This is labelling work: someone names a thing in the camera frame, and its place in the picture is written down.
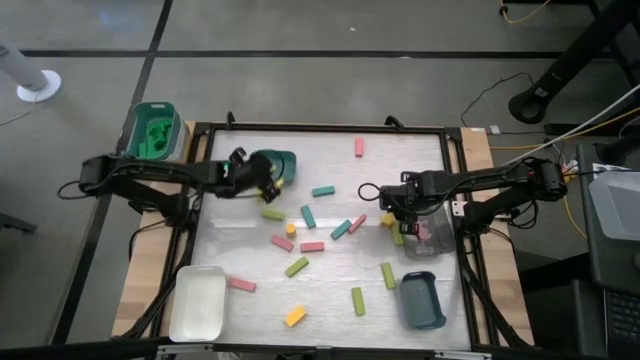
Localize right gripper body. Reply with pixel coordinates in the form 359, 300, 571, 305
378, 174, 435, 214

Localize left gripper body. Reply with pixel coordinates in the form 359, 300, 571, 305
233, 151, 277, 197

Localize long yellow rectangular block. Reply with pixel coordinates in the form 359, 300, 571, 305
283, 305, 308, 329

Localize pile of green blocks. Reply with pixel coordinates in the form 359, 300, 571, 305
137, 118, 174, 157

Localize dark green small bin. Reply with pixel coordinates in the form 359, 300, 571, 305
249, 148, 298, 184

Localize clear grey plastic bin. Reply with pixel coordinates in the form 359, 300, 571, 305
402, 202, 457, 260

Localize blue-grey plastic bin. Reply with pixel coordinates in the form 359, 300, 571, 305
398, 270, 448, 331

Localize white table sheet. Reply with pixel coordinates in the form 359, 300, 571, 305
192, 130, 472, 350

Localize teal storage bin stack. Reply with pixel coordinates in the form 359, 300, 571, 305
123, 101, 191, 164

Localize white plastic bin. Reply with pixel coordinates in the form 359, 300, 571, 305
168, 264, 229, 344

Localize black floor stand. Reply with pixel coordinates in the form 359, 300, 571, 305
507, 0, 640, 125

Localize grey metal bar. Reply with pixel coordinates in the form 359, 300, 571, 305
155, 342, 494, 360

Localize power strip with plugs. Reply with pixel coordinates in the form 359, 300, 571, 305
553, 158, 579, 185

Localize grey plastic box lid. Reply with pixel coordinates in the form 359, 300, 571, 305
588, 169, 640, 242

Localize black keyboard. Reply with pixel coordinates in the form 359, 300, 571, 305
602, 287, 640, 359

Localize white pole stand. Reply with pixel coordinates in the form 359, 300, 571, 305
0, 39, 64, 104

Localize dark furniture foot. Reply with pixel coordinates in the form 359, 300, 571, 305
0, 211, 39, 236

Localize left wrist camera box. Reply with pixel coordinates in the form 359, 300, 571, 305
228, 146, 248, 170

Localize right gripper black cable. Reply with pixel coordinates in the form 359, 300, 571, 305
357, 182, 384, 203

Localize black table frame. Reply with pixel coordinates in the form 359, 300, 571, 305
179, 118, 534, 351

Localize black cable bundle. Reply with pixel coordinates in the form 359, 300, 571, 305
117, 234, 201, 341
457, 249, 531, 349

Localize long yellow cable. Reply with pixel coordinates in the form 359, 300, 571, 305
489, 107, 640, 151

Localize black floor cable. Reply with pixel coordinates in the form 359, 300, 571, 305
459, 71, 536, 129

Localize white cable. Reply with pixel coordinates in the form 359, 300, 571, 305
501, 84, 640, 166

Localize short yellow floor cable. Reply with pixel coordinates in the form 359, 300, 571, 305
499, 0, 552, 25

